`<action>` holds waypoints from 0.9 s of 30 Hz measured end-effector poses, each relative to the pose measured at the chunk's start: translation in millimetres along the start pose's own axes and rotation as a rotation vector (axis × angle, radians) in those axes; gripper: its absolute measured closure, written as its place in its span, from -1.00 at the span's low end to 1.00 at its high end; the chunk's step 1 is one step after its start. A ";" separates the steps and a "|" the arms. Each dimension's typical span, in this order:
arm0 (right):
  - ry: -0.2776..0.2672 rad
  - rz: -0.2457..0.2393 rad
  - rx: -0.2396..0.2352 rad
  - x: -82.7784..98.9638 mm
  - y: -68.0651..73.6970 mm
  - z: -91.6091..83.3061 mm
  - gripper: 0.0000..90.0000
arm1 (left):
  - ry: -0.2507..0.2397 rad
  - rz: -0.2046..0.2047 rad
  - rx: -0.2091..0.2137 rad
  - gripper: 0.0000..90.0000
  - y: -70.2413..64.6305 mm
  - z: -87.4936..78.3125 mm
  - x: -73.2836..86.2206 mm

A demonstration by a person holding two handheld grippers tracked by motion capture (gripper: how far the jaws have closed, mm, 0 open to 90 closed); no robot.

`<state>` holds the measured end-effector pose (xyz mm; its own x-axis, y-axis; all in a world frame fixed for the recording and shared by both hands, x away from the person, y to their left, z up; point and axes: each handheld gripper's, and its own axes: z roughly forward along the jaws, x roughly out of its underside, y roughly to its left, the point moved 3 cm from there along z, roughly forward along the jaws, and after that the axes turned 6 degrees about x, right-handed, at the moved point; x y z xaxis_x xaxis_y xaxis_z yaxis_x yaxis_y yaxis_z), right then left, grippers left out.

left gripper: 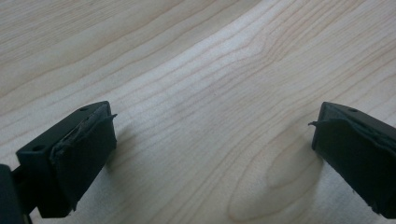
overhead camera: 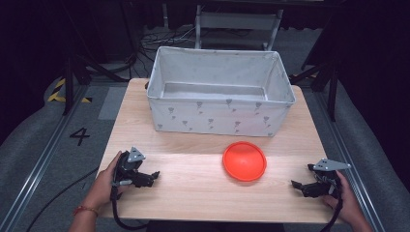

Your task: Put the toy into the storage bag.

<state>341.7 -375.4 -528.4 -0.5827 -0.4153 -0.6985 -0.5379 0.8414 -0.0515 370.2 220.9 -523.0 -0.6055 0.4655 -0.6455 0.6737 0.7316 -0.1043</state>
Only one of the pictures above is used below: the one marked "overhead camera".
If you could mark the yellow black hazard tape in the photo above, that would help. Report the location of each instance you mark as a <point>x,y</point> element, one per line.
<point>58,93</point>

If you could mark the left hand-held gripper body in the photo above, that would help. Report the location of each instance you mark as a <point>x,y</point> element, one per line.
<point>126,166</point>

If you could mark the red plastic bowl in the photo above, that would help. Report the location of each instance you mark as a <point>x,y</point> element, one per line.
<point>244,161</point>

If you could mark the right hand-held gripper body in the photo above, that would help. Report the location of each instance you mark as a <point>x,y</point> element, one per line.
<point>325,180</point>

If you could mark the black metal stand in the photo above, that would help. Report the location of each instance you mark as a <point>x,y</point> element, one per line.
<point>325,80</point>
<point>77,71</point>

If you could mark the grey metal frame stand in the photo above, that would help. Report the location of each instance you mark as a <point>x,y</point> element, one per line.
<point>237,21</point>

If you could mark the person's right hand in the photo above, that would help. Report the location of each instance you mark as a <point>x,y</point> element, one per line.
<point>347,203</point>

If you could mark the person's left hand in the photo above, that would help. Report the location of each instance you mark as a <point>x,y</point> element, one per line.
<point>102,187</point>

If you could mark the white fabric storage box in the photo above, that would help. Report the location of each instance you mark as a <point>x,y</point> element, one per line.
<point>222,112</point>

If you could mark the metal floor rail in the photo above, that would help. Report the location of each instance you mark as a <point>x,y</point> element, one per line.
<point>348,154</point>
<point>42,161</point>

